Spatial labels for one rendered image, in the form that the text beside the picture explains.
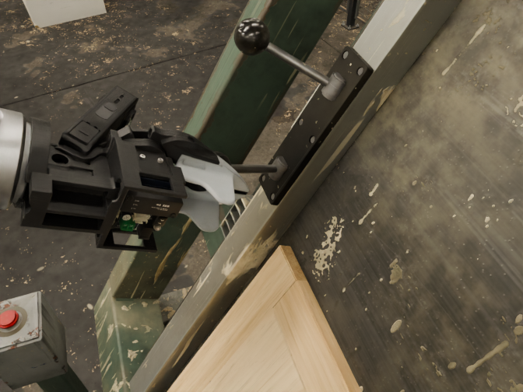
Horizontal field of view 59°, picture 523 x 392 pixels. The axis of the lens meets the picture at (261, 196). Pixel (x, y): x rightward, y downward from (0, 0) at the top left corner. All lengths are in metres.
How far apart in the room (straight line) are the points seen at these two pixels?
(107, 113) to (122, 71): 3.09
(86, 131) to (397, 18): 0.31
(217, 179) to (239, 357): 0.31
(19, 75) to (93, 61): 0.50
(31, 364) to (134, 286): 0.26
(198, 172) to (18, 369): 0.79
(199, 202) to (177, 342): 0.37
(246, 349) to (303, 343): 0.12
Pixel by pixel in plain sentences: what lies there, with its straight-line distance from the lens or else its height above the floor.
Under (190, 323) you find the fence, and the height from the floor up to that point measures 1.13.
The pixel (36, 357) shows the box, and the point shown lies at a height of 0.86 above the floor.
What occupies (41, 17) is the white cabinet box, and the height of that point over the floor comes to 0.08.
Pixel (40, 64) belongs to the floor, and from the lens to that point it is 3.82.
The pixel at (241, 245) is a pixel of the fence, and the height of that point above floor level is 1.28.
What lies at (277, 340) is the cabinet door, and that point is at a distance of 0.60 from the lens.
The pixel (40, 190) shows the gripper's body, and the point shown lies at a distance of 0.35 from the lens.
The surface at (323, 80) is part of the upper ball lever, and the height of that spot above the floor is 1.51.
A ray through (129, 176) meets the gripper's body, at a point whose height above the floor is 1.54.
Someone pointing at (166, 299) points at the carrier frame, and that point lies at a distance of 1.17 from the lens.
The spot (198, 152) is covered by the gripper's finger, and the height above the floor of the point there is 1.50.
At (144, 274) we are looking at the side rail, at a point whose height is 0.96.
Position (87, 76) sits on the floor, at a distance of 3.54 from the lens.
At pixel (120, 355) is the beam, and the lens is 1.00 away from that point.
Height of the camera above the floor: 1.78
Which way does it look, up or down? 47 degrees down
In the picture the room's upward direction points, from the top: straight up
